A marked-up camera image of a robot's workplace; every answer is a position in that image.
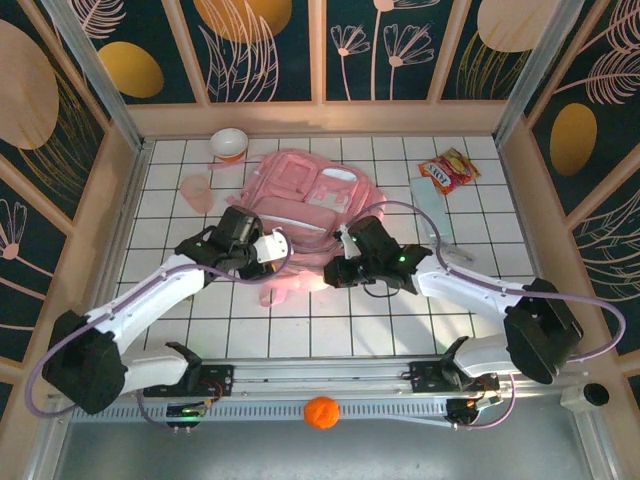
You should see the pink student backpack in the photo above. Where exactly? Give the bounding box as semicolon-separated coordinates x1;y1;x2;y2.
207;148;389;309

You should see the translucent pink plastic cup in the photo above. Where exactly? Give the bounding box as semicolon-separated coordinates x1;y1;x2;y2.
179;173;217;216

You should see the orange white bowl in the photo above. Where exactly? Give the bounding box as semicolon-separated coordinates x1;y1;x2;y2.
209;127;250;164

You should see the red snack packet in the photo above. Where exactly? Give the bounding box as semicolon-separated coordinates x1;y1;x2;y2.
418;147;482;195

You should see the orange ball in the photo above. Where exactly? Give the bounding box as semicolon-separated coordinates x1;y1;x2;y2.
303;396;341;430

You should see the right controller board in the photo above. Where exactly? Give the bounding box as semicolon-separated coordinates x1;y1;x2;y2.
446;394;502;431

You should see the controller board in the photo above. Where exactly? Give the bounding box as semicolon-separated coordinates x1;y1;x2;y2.
166;402;207;431
446;394;502;431

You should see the left controller board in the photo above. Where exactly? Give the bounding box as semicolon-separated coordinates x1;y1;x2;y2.
166;402;207;431

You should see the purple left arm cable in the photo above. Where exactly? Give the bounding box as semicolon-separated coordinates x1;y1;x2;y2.
23;229;294;432

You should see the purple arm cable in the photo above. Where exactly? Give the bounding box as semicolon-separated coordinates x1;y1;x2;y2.
23;229;294;432
347;200;629;432

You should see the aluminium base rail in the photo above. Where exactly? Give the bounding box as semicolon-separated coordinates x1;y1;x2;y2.
49;353;589;401

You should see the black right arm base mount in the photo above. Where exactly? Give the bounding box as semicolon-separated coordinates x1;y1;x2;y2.
409;360;501;396

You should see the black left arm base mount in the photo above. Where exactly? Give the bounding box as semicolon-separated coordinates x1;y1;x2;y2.
143;363;235;399

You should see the slotted grey cable duct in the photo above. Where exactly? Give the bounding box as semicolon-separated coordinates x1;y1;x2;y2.
69;399;451;422

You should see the aluminium frame post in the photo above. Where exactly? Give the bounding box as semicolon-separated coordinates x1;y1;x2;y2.
492;0;601;146
42;0;149;151

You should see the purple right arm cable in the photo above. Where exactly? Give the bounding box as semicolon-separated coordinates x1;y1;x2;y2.
347;200;629;432

